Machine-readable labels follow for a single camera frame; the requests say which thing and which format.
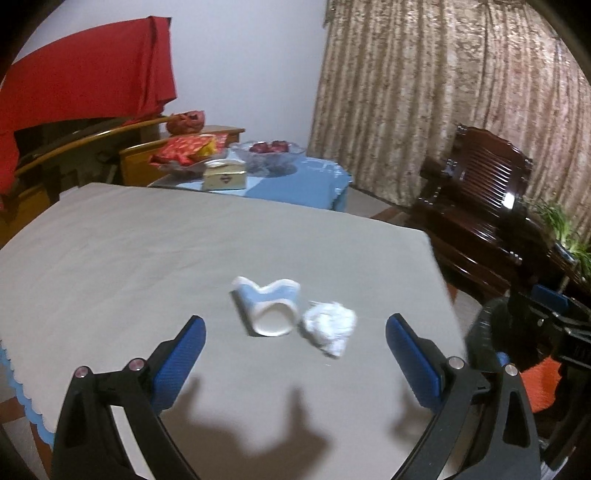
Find orange cloth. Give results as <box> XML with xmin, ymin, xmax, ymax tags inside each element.
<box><xmin>524</xmin><ymin>357</ymin><xmax>564</xmax><ymax>414</ymax></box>

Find red snack packets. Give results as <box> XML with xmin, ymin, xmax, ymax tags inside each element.
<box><xmin>148</xmin><ymin>134</ymin><xmax>229</xmax><ymax>167</ymax></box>

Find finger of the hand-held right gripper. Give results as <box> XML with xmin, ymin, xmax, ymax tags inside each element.
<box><xmin>531</xmin><ymin>314</ymin><xmax>591</xmax><ymax>367</ymax></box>
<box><xmin>508</xmin><ymin>284</ymin><xmax>591</xmax><ymax>324</ymax></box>

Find grey table cloth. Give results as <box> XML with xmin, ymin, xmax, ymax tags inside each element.
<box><xmin>0</xmin><ymin>182</ymin><xmax>467</xmax><ymax>480</ymax></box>

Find cream gift box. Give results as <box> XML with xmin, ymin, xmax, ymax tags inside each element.
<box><xmin>203</xmin><ymin>159</ymin><xmax>247</xmax><ymax>191</ymax></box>

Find red plastic bag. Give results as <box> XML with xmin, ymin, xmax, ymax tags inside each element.
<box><xmin>166</xmin><ymin>110</ymin><xmax>206</xmax><ymax>136</ymax></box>

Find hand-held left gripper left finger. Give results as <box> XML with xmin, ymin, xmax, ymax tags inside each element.
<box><xmin>51</xmin><ymin>315</ymin><xmax>207</xmax><ymax>480</ymax></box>

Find small white tissue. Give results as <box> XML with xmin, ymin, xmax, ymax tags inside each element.
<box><xmin>302</xmin><ymin>301</ymin><xmax>358</xmax><ymax>360</ymax></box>

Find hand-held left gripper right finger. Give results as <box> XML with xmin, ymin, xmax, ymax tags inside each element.
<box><xmin>385</xmin><ymin>313</ymin><xmax>541</xmax><ymax>480</ymax></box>

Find light blue scalloped under cloth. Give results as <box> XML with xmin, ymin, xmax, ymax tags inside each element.
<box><xmin>0</xmin><ymin>339</ymin><xmax>54</xmax><ymax>450</ymax></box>

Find crushed white and blue cup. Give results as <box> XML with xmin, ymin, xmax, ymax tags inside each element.
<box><xmin>230</xmin><ymin>276</ymin><xmax>302</xmax><ymax>337</ymax></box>

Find dark wooden armchair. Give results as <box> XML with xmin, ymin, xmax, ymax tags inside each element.
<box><xmin>406</xmin><ymin>122</ymin><xmax>534</xmax><ymax>305</ymax></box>

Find red cloth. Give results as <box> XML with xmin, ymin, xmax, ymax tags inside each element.
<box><xmin>0</xmin><ymin>16</ymin><xmax>178</xmax><ymax>195</ymax></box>

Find beige patterned curtain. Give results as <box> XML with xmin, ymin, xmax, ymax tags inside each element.
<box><xmin>307</xmin><ymin>0</ymin><xmax>585</xmax><ymax>222</ymax></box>

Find dark wooden side table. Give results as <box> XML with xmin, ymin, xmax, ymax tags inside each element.
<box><xmin>512</xmin><ymin>208</ymin><xmax>583</xmax><ymax>296</ymax></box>

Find black-lined trash bin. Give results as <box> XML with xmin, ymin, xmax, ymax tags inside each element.
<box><xmin>464</xmin><ymin>295</ymin><xmax>555</xmax><ymax>374</ymax></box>

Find glass bowl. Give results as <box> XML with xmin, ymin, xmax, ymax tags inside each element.
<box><xmin>229</xmin><ymin>140</ymin><xmax>305</xmax><ymax>176</ymax></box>

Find green potted plant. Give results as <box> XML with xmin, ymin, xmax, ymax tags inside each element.
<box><xmin>531</xmin><ymin>198</ymin><xmax>591</xmax><ymax>273</ymax></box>

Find blue scalloped tablecloth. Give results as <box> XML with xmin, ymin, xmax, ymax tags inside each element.
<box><xmin>152</xmin><ymin>154</ymin><xmax>354</xmax><ymax>213</ymax></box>

